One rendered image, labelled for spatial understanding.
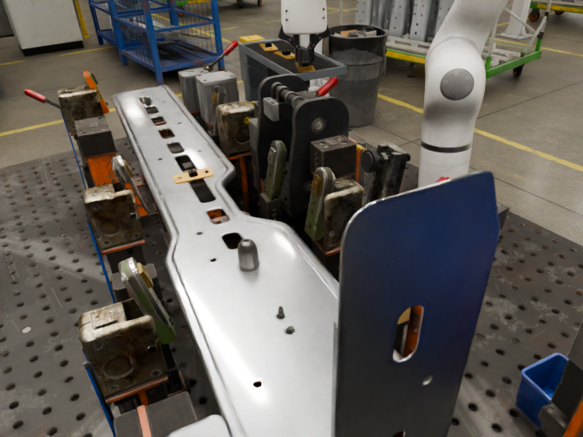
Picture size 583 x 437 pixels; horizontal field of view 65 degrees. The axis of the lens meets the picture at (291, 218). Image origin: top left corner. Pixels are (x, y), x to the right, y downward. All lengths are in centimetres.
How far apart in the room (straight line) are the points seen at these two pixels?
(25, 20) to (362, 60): 504
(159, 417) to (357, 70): 333
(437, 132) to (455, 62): 18
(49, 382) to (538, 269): 115
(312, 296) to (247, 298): 9
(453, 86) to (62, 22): 686
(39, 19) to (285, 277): 698
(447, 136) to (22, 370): 104
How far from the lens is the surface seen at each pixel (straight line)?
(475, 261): 31
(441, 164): 116
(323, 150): 81
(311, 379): 58
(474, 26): 114
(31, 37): 753
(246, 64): 148
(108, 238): 95
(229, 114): 113
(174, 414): 60
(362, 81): 375
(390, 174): 58
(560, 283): 131
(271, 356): 60
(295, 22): 111
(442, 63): 103
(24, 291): 134
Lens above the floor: 146
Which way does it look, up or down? 33 degrees down
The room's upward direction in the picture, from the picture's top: 2 degrees counter-clockwise
